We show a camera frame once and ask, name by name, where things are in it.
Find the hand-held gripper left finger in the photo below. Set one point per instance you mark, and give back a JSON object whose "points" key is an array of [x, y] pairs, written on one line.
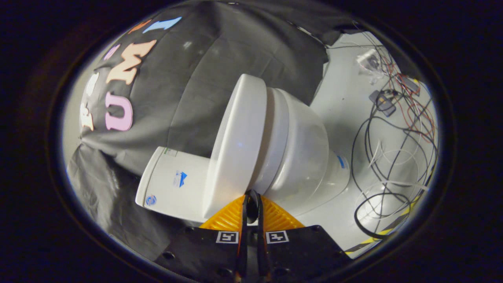
{"points": [[243, 236]]}

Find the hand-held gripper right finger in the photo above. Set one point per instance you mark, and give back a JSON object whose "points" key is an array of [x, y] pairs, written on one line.
{"points": [[262, 243]]}

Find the white toilet lid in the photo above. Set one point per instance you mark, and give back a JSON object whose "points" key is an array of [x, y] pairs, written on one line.
{"points": [[235, 137]]}

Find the white toilet with tank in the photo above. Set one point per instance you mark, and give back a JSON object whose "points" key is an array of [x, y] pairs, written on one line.
{"points": [[306, 157]]}

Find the white toilet seat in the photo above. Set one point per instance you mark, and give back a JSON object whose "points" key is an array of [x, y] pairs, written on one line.
{"points": [[275, 137]]}

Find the yellow black floor tape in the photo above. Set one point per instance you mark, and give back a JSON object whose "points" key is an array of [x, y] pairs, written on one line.
{"points": [[369, 240]]}

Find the black backdrop cloth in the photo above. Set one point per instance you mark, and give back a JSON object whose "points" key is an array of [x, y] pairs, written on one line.
{"points": [[188, 78]]}

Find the grey power adapter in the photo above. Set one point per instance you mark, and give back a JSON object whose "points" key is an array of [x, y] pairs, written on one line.
{"points": [[383, 104]]}

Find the clear plastic bag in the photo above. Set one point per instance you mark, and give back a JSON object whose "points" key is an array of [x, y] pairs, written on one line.
{"points": [[369, 61]]}

